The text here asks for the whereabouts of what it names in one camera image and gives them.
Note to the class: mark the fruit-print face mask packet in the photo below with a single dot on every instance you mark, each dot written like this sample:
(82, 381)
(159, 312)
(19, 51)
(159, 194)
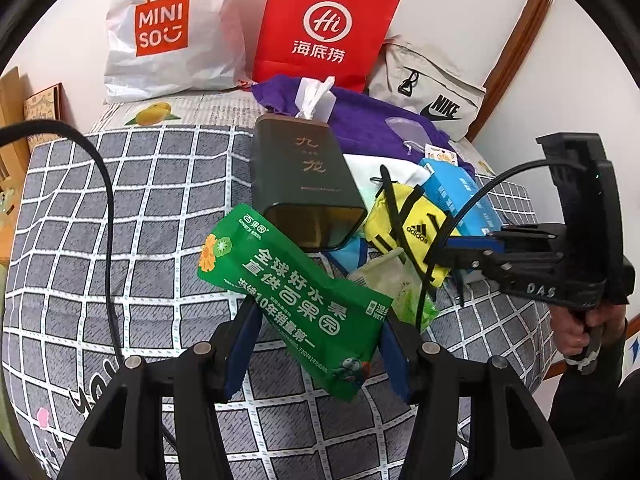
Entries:
(440, 155)

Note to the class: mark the person's right forearm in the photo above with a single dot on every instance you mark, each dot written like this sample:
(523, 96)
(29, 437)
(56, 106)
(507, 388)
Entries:
(590, 410)

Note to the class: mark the wooden door frame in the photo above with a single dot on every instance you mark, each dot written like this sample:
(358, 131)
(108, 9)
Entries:
(530, 35)

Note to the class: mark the grey waist bag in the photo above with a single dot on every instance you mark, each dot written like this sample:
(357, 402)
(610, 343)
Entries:
(450, 80)

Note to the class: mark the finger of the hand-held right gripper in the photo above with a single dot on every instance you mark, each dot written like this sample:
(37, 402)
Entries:
(460, 260)
(520, 237)

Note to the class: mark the person's right hand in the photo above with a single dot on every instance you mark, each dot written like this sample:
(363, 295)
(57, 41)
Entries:
(570, 335)

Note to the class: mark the red paper bag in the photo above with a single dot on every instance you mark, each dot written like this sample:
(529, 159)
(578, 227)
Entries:
(280, 20)

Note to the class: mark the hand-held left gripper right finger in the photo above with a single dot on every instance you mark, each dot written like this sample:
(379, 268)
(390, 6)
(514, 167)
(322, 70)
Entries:
(395, 355)

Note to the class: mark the yellow pouch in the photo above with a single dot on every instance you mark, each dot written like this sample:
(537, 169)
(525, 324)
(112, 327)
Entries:
(395, 215)

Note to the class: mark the fruit-print bed sheet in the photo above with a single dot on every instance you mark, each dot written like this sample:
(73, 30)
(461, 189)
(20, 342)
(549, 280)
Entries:
(210, 110)

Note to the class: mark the dark green tissue box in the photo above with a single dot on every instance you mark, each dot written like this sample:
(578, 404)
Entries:
(305, 170)

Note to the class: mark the green wet wipes pack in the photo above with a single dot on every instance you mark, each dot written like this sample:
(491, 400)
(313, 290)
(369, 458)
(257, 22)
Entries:
(300, 300)

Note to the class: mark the white cloth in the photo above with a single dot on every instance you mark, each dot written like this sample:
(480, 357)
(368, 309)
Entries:
(365, 170)

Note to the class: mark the purple towel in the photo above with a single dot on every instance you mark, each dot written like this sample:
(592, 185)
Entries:
(365, 115)

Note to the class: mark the blue star marker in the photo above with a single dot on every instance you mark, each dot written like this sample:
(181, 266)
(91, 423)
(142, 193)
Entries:
(350, 255)

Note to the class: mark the wooden furniture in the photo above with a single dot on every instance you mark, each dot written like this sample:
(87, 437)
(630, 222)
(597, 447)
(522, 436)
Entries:
(10, 125)

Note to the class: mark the white sponge block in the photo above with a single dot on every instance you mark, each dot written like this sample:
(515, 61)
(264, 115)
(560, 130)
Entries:
(327, 107)

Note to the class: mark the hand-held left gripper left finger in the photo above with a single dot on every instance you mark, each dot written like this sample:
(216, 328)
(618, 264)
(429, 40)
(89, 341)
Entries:
(240, 340)

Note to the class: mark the wooden picture frame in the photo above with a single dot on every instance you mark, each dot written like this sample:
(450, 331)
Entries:
(42, 102)

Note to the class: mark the small pale green wipes pack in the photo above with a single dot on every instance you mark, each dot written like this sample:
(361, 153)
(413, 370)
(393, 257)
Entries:
(385, 275)

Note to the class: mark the blue tissue pack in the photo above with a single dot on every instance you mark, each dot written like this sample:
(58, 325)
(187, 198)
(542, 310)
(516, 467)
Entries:
(455, 185)

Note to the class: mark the white plastic shopping bag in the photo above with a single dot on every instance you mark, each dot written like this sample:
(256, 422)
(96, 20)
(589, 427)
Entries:
(200, 60)

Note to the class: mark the grey checked blanket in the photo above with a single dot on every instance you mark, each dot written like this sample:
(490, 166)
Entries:
(150, 270)

